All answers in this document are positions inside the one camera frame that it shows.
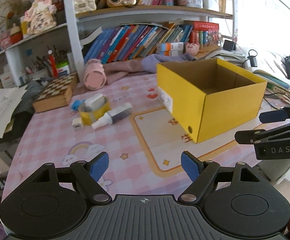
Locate white USB charger cube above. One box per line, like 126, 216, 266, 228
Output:
72, 118, 84, 131

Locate white blue spray bottle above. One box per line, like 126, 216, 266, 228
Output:
92, 102, 133, 129

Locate yellow tape roll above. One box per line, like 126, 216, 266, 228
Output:
78, 97, 111, 126

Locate white power adapter block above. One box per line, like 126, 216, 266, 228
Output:
84, 93, 106, 112

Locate stack of papers and books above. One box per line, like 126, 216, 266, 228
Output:
195, 46, 290, 102

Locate pink checkered table mat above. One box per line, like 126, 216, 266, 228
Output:
2, 72, 290, 201

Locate yellow cardboard box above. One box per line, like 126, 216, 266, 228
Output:
157, 58, 267, 143

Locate blue crumpled object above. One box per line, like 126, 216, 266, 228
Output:
71, 100, 85, 112

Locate wooden chess board box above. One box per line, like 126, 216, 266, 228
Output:
33, 73, 78, 113

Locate small black display device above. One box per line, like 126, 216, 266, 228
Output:
223, 40, 236, 51

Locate pink cylindrical bottle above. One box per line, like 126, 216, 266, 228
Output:
84, 59, 107, 90

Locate pink purple cloth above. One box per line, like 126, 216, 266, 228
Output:
103, 54, 196, 85

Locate pink pig plush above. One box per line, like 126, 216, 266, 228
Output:
185, 42, 200, 56

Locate green lid white jar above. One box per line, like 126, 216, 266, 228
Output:
56, 60, 70, 76

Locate orange white medicine boxes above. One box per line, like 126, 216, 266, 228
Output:
156, 42, 184, 56

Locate red white marker bottle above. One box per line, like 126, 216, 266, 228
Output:
48, 49, 58, 78

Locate row of colourful books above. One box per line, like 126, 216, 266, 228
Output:
84, 21, 221, 64

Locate lucky cat figurine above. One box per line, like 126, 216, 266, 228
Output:
24, 0, 57, 35

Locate white pearl handbag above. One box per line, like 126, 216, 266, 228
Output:
73, 0, 97, 14

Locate white bookshelf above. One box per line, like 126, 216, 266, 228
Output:
0, 0, 238, 86

